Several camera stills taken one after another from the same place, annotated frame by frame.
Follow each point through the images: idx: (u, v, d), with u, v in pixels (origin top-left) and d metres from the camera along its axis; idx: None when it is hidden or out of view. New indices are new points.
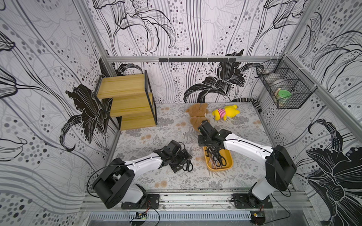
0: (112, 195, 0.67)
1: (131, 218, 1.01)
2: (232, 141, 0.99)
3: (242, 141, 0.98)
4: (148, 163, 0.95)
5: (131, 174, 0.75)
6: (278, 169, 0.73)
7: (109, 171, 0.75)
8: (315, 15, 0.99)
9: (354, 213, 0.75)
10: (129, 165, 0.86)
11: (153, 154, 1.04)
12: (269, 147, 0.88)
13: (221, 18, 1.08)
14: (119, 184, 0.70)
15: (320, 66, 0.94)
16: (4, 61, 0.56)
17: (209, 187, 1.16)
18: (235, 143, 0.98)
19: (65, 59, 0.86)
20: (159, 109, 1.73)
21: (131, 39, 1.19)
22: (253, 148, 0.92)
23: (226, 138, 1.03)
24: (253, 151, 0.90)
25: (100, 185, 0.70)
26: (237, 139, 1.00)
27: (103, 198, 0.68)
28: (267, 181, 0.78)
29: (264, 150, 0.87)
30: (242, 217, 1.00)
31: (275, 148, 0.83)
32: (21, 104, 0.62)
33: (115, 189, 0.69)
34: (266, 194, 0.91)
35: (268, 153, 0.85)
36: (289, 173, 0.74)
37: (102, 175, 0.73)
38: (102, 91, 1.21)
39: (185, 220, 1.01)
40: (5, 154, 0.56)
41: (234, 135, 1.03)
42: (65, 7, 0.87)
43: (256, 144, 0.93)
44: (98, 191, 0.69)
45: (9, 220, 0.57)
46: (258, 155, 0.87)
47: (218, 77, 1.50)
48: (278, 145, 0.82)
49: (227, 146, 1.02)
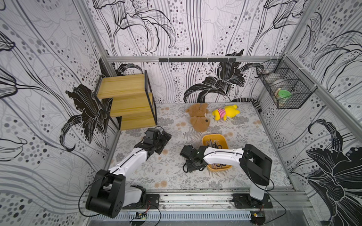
0: (113, 203, 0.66)
1: (131, 218, 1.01)
2: (209, 154, 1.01)
3: (218, 151, 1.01)
4: (134, 160, 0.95)
5: (121, 177, 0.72)
6: (250, 166, 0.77)
7: (97, 185, 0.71)
8: (315, 15, 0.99)
9: (354, 213, 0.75)
10: (115, 170, 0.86)
11: (136, 148, 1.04)
12: (239, 149, 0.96)
13: (221, 18, 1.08)
14: (114, 191, 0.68)
15: (320, 66, 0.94)
16: (4, 61, 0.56)
17: (209, 187, 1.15)
18: (213, 156, 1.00)
19: (65, 59, 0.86)
20: (159, 109, 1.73)
21: (131, 39, 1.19)
22: (226, 154, 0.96)
23: (204, 154, 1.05)
24: (228, 158, 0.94)
25: (96, 200, 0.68)
26: (213, 151, 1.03)
27: (105, 212, 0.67)
28: (251, 180, 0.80)
29: (236, 154, 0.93)
30: (242, 217, 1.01)
31: (245, 147, 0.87)
32: (21, 104, 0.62)
33: (112, 197, 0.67)
34: (262, 192, 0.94)
35: (241, 155, 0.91)
36: (267, 167, 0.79)
37: (92, 192, 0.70)
38: (102, 91, 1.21)
39: (185, 220, 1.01)
40: (5, 154, 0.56)
41: (209, 149, 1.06)
42: (65, 7, 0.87)
43: (228, 150, 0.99)
44: (97, 208, 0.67)
45: (9, 220, 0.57)
46: (233, 160, 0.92)
47: (218, 77, 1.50)
48: (246, 144, 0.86)
49: (208, 161, 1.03)
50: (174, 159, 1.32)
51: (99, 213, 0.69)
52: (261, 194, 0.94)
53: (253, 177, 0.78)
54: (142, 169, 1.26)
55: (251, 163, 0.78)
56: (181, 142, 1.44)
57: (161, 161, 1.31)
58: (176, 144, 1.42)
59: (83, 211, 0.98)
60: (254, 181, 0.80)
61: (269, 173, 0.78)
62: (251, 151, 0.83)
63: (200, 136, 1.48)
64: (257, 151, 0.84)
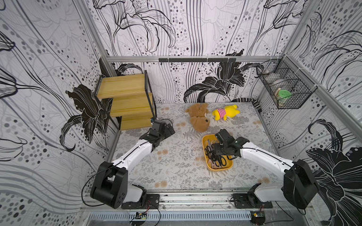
0: (116, 195, 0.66)
1: (131, 218, 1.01)
2: (250, 149, 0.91)
3: (260, 151, 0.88)
4: (138, 153, 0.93)
5: (124, 171, 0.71)
6: (297, 185, 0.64)
7: (100, 176, 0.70)
8: (315, 15, 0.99)
9: (354, 213, 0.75)
10: (118, 164, 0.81)
11: (141, 140, 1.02)
12: (290, 160, 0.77)
13: (221, 18, 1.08)
14: (117, 183, 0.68)
15: (320, 66, 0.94)
16: (4, 61, 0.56)
17: (209, 187, 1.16)
18: (253, 153, 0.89)
19: (65, 59, 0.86)
20: (159, 109, 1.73)
21: (131, 38, 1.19)
22: (270, 158, 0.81)
23: (242, 145, 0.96)
24: (271, 163, 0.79)
25: (99, 191, 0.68)
26: (255, 148, 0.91)
27: (108, 202, 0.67)
28: (286, 195, 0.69)
29: (283, 164, 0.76)
30: (242, 217, 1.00)
31: (297, 162, 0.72)
32: (21, 104, 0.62)
33: (115, 189, 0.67)
34: (269, 199, 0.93)
35: (288, 166, 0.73)
36: (311, 191, 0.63)
37: (95, 183, 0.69)
38: (102, 91, 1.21)
39: (185, 220, 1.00)
40: (5, 154, 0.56)
41: (251, 144, 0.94)
42: (65, 7, 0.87)
43: (275, 156, 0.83)
44: (100, 198, 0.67)
45: (9, 220, 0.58)
46: (276, 167, 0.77)
47: (218, 77, 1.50)
48: (300, 159, 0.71)
49: (244, 155, 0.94)
50: (174, 159, 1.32)
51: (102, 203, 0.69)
52: (265, 198, 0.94)
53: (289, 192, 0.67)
54: (142, 169, 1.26)
55: (299, 181, 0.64)
56: (181, 142, 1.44)
57: (161, 161, 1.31)
58: (177, 144, 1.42)
59: (83, 211, 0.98)
60: (288, 197, 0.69)
61: (309, 199, 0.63)
62: (302, 168, 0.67)
63: (200, 136, 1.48)
64: (310, 173, 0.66)
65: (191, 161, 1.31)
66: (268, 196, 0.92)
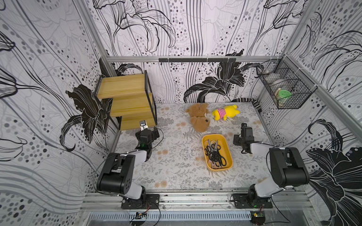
0: (125, 175, 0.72)
1: (131, 218, 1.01)
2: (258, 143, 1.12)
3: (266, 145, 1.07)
4: (135, 156, 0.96)
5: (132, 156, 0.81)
6: (278, 157, 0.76)
7: (109, 163, 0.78)
8: (315, 15, 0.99)
9: (354, 213, 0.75)
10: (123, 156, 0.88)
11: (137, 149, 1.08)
12: None
13: (221, 18, 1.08)
14: (126, 165, 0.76)
15: (320, 66, 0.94)
16: (4, 61, 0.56)
17: (209, 187, 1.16)
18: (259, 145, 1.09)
19: (65, 59, 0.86)
20: (159, 109, 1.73)
21: (131, 38, 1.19)
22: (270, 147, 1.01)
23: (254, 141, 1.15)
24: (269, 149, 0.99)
25: (107, 175, 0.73)
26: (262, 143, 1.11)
27: (116, 185, 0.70)
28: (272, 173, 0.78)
29: None
30: (242, 217, 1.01)
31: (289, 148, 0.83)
32: (21, 104, 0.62)
33: (125, 170, 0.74)
34: (265, 193, 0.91)
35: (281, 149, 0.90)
36: (292, 171, 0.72)
37: (104, 169, 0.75)
38: (102, 91, 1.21)
39: (185, 220, 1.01)
40: (5, 154, 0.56)
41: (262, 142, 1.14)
42: (65, 7, 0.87)
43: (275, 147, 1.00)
44: (108, 183, 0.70)
45: (9, 220, 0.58)
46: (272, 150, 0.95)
47: (218, 77, 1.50)
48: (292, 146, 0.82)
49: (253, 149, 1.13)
50: (174, 159, 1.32)
51: (109, 190, 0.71)
52: (263, 193, 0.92)
53: (274, 168, 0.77)
54: (142, 169, 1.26)
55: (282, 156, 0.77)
56: (181, 142, 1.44)
57: (161, 161, 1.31)
58: (177, 144, 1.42)
59: (83, 211, 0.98)
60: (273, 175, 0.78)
61: (288, 176, 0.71)
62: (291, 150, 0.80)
63: (200, 136, 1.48)
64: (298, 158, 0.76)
65: (191, 161, 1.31)
66: (266, 190, 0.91)
